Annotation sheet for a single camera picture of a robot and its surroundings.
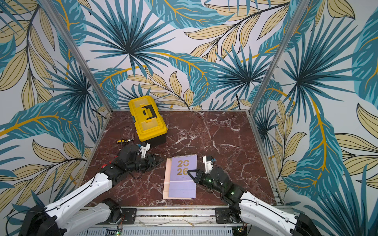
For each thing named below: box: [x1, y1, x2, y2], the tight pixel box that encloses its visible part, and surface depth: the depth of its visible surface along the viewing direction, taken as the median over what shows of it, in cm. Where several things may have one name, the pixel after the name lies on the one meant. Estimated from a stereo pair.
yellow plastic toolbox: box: [128, 95, 168, 142], surface depth 92 cm
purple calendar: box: [168, 154, 198, 199], surface depth 78 cm
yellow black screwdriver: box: [117, 139, 135, 144], surface depth 102 cm
